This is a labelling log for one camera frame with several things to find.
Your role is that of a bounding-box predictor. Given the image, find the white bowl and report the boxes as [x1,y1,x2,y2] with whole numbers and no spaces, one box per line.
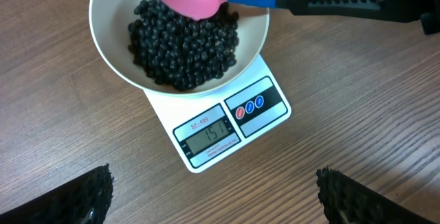
[89,0,270,98]

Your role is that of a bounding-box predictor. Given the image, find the black beans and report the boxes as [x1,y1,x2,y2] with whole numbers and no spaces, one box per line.
[127,0,239,91]

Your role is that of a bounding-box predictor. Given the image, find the white digital kitchen scale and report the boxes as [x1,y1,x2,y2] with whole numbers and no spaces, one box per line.
[146,56,292,173]

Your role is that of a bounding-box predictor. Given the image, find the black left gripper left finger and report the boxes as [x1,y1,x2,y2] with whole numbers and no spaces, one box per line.
[1,164,113,224]

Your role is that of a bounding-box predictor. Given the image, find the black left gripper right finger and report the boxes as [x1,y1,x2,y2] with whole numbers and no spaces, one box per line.
[316,167,433,224]

